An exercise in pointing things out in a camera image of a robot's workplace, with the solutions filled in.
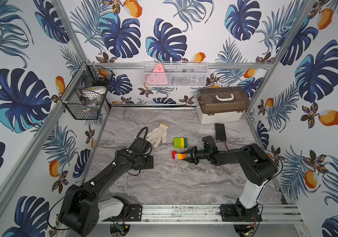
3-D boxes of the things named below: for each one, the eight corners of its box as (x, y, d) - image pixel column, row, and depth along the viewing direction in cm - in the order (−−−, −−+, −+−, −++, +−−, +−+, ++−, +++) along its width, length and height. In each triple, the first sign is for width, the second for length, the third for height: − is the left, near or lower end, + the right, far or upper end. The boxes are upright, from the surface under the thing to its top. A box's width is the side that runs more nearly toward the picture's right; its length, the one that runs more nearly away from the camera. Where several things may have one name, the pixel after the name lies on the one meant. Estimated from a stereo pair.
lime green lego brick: (173, 148, 100) (173, 145, 98) (173, 140, 104) (173, 137, 102) (181, 148, 100) (181, 145, 98) (180, 140, 104) (181, 138, 102)
